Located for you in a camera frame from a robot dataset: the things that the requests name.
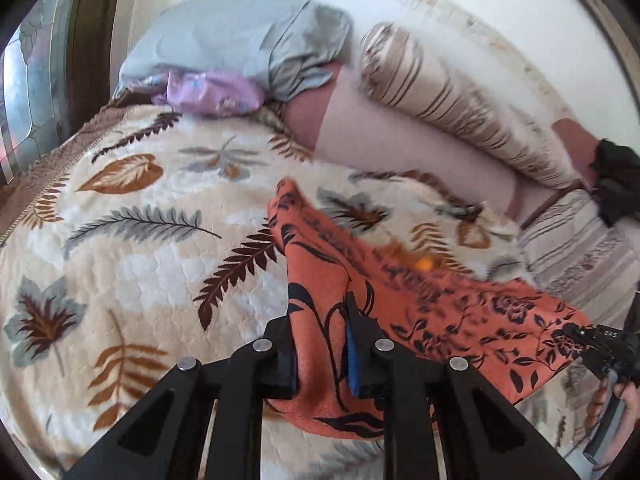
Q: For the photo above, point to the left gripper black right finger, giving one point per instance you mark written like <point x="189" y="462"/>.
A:
<point x="442" y="419"/>

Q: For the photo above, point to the pink bed sheet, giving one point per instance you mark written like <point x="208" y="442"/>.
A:
<point x="340" y="124"/>

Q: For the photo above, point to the purple floral cloth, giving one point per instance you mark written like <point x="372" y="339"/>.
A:
<point x="217" y="93"/>

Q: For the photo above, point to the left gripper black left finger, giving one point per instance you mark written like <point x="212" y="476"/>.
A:
<point x="200" y="420"/>

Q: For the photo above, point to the orange black floral garment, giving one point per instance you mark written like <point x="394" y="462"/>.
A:
<point x="511" y="333"/>

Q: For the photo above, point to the striped beige pillow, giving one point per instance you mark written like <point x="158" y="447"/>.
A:
<point x="574" y="256"/>

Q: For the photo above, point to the black cloth at bedside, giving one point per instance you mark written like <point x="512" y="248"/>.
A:
<point x="617" y="188"/>

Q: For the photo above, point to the striped rolled bolster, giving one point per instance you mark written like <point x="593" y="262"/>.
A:
<point x="397" y="71"/>

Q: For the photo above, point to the grey pillow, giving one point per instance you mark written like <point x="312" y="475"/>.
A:
<point x="282" y="45"/>

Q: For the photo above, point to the window with glass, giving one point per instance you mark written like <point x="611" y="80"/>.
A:
<point x="34" y="108"/>

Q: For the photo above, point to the cream leaf pattern blanket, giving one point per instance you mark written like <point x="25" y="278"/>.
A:
<point x="144" y="239"/>

